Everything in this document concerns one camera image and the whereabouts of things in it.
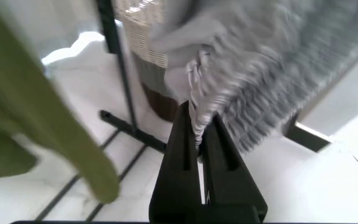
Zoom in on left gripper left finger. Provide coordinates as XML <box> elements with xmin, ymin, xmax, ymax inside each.
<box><xmin>149</xmin><ymin>101</ymin><xmax>203</xmax><ymax>222</ymax></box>

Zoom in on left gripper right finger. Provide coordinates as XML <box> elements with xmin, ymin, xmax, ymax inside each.
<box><xmin>202</xmin><ymin>113</ymin><xmax>268</xmax><ymax>222</ymax></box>

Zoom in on pale grey shorts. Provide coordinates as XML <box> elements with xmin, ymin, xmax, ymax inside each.
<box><xmin>149</xmin><ymin>0</ymin><xmax>358</xmax><ymax>156</ymax></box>

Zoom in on green shirt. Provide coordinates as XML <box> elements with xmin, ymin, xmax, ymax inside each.
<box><xmin>0</xmin><ymin>0</ymin><xmax>120</xmax><ymax>205</ymax></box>

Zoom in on white laundry basket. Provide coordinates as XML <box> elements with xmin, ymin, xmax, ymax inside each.
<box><xmin>113</xmin><ymin>0</ymin><xmax>181</xmax><ymax>123</ymax></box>

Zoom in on black clothes rack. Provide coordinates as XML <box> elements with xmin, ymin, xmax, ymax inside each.
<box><xmin>35</xmin><ymin>0</ymin><xmax>169</xmax><ymax>222</ymax></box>

